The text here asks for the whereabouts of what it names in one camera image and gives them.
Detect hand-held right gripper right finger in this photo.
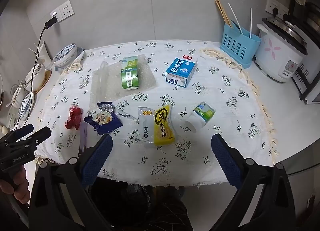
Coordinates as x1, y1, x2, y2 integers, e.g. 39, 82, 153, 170
207, 133, 297, 231

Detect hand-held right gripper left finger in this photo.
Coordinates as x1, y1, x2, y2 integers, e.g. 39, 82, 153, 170
28, 134, 114, 231

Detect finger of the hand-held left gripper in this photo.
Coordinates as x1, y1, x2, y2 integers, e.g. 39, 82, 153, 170
17, 126, 52, 148
10, 124, 34, 138

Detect clear bubble wrap sheet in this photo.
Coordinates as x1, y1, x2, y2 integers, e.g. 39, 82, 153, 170
90, 55, 158, 104

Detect blue milk carton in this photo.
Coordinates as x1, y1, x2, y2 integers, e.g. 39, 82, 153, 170
165, 56, 198, 88

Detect person's left hand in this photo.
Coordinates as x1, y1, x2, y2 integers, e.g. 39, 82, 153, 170
0, 162, 30, 208

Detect blue cookie wrapper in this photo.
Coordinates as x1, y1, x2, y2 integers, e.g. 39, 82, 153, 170
84, 110, 123, 135

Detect red mesh net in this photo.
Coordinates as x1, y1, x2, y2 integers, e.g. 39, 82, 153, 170
65, 107, 83, 131

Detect white bottle green label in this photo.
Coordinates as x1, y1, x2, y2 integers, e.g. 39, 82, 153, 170
185, 101, 216, 133

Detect clear torn wrapper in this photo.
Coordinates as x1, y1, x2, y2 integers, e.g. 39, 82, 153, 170
117, 111, 138, 121

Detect plain white bowl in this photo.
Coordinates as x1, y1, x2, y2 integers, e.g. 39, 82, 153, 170
24, 64, 45, 91

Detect white clear snack packet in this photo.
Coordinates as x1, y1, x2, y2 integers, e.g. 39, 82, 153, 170
138, 106, 157, 149

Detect yellow snack packet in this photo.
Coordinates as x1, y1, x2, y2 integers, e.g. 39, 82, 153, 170
153, 105, 175, 146

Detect dark leaf patterned cloth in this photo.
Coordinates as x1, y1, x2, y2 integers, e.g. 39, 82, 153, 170
152, 192, 194, 231

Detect white floral tablecloth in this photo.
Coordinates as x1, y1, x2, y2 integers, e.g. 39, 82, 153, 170
35, 40, 279, 188

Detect white paper container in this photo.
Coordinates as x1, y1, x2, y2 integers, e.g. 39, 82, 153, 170
30, 41, 52, 69

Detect blue patterned white bowl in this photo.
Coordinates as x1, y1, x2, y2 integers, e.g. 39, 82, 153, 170
52, 43, 78, 69

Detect green medicine box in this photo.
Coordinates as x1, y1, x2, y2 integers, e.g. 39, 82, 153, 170
121, 55, 140, 90

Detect blue patterned small dish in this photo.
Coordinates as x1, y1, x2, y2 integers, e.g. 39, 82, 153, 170
54, 47, 85, 73

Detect black charger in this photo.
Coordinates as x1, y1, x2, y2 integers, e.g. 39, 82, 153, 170
44, 16, 57, 30

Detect white oven appliance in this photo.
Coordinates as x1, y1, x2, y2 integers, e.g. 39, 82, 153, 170
291, 63, 320, 105

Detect blue plastic utensil holder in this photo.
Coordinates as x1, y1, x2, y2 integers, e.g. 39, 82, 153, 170
220, 20, 262, 69

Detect white rice cooker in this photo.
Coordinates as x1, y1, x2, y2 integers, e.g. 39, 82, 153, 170
255, 17, 308, 83

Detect wooden chopstick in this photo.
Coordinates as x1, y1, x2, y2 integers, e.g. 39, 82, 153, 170
217, 0, 232, 27
215, 0, 229, 28

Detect black cable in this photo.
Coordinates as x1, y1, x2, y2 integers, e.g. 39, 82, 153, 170
14, 28, 47, 129

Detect white wall socket panel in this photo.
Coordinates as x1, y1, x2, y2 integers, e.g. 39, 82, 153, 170
50, 0, 74, 23

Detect white wall socket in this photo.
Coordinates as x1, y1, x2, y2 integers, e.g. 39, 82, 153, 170
265, 0, 290, 18

